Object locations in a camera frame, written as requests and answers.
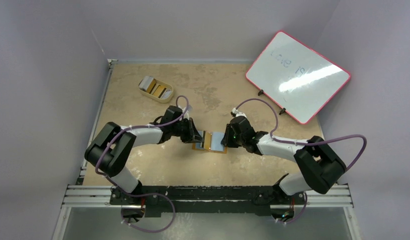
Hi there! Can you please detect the pink framed whiteboard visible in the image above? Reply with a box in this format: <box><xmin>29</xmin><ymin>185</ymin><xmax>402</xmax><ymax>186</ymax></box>
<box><xmin>245</xmin><ymin>31</ymin><xmax>351</xmax><ymax>125</ymax></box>

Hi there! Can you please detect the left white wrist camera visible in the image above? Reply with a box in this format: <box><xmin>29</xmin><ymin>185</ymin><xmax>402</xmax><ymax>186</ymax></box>
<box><xmin>182</xmin><ymin>105</ymin><xmax>193</xmax><ymax>119</ymax></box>

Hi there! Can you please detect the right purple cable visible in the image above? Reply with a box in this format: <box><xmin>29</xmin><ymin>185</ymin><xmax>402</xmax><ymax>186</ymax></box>
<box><xmin>234</xmin><ymin>98</ymin><xmax>368</xmax><ymax>173</ymax></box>

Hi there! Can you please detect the beige oval card tray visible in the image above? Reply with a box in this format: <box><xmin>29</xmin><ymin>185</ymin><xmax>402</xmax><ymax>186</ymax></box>
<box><xmin>139</xmin><ymin>77</ymin><xmax>174</xmax><ymax>104</ymax></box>

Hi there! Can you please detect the stack of cards in tray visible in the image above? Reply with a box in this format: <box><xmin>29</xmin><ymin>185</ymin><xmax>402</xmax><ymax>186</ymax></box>
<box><xmin>139</xmin><ymin>76</ymin><xmax>156</xmax><ymax>93</ymax></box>

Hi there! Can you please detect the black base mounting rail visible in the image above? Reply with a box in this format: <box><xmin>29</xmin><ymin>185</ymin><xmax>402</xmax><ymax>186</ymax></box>
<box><xmin>110</xmin><ymin>185</ymin><xmax>305</xmax><ymax>218</ymax></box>

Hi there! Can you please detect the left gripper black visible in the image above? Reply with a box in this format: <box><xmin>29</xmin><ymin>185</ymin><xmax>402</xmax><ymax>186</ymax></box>
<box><xmin>171</xmin><ymin>117</ymin><xmax>203</xmax><ymax>144</ymax></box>

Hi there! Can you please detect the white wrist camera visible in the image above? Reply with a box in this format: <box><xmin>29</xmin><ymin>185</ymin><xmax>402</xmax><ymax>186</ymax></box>
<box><xmin>230</xmin><ymin>107</ymin><xmax>247</xmax><ymax>118</ymax></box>
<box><xmin>182</xmin><ymin>105</ymin><xmax>193</xmax><ymax>119</ymax></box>

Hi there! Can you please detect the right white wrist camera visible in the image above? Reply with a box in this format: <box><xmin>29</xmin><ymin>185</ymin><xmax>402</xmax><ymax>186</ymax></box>
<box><xmin>230</xmin><ymin>107</ymin><xmax>247</xmax><ymax>118</ymax></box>

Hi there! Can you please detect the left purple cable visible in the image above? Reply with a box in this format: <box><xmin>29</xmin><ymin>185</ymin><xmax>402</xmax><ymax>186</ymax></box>
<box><xmin>94</xmin><ymin>95</ymin><xmax>190</xmax><ymax>233</ymax></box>

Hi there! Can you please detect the purple cable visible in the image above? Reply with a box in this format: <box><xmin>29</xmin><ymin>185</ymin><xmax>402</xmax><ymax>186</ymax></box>
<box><xmin>94</xmin><ymin>95</ymin><xmax>190</xmax><ymax>233</ymax></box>
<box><xmin>234</xmin><ymin>98</ymin><xmax>368</xmax><ymax>173</ymax></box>

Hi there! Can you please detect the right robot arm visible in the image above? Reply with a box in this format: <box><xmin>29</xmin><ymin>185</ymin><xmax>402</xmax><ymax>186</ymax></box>
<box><xmin>221</xmin><ymin>115</ymin><xmax>347</xmax><ymax>204</ymax></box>

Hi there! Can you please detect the aluminium table frame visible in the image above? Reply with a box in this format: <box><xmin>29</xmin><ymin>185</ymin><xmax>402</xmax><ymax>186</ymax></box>
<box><xmin>54</xmin><ymin>61</ymin><xmax>356</xmax><ymax>240</ymax></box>

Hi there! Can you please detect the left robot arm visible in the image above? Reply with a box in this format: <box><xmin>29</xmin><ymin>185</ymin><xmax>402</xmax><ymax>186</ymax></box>
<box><xmin>84</xmin><ymin>105</ymin><xmax>204</xmax><ymax>205</ymax></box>

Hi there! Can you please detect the orange leather card holder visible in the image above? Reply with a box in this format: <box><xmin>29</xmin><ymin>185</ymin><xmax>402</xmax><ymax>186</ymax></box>
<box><xmin>192</xmin><ymin>130</ymin><xmax>228</xmax><ymax>154</ymax></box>

